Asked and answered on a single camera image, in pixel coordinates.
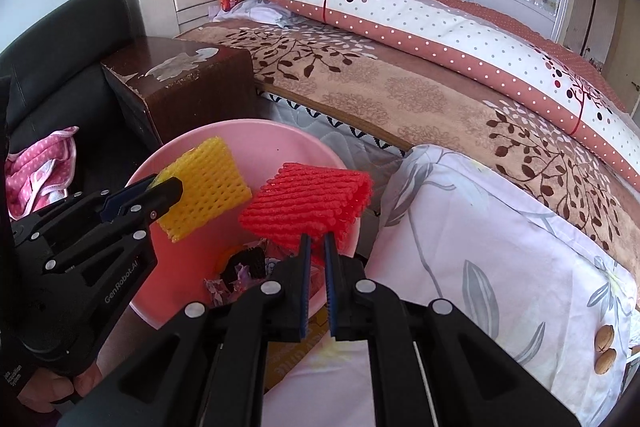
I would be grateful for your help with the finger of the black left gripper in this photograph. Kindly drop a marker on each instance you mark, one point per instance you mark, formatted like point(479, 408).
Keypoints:
point(124, 198)
point(134, 222)

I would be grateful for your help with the white floral table cloth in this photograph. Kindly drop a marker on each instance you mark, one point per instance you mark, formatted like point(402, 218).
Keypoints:
point(452, 228)

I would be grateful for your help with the folded dotted red-white quilt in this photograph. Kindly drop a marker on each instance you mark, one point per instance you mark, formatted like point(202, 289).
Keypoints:
point(536, 77)

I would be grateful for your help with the walnut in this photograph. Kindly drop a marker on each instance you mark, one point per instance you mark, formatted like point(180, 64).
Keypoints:
point(605, 361)
point(604, 338)

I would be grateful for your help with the person's left hand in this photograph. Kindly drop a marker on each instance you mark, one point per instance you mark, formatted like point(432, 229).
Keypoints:
point(46, 388)

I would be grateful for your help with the red foam fruit net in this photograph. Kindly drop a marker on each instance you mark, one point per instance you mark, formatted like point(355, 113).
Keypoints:
point(307, 200)

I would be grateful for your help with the walnut right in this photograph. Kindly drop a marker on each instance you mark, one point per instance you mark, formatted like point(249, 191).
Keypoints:
point(605, 361)

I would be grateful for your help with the brown floral bed sheet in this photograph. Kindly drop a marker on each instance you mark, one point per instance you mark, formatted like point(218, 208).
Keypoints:
point(405, 101)

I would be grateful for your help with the black leather chair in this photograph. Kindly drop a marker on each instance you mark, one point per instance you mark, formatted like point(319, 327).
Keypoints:
point(58, 81)

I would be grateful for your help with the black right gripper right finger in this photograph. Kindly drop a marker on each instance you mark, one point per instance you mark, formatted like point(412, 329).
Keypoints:
point(431, 365)

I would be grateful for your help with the quilted white mattress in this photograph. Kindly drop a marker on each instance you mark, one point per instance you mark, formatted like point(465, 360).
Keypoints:
point(357, 149)

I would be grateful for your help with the dark brown nightstand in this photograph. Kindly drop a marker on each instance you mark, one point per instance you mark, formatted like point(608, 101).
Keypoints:
point(171, 86)

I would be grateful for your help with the yellow cardboard box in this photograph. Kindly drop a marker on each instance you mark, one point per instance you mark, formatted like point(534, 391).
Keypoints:
point(283, 357)

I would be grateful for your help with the walnut left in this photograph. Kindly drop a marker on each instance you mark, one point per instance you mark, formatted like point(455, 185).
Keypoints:
point(604, 338)

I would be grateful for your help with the trash pile in bin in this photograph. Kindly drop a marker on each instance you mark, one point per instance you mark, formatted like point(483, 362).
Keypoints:
point(240, 268)

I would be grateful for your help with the wooden room door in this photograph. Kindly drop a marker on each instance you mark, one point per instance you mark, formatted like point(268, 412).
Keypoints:
point(605, 35)

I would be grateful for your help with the pink dotted cloth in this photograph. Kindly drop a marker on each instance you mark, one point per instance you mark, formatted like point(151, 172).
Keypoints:
point(41, 174)

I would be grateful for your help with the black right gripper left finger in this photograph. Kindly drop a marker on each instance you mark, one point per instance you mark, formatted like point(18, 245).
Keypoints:
point(206, 366)

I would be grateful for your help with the pink plastic trash bin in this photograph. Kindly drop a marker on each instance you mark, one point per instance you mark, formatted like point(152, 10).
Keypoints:
point(259, 148)

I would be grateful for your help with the yellow foam fruit net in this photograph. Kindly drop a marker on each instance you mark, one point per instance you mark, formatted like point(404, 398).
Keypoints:
point(211, 185)

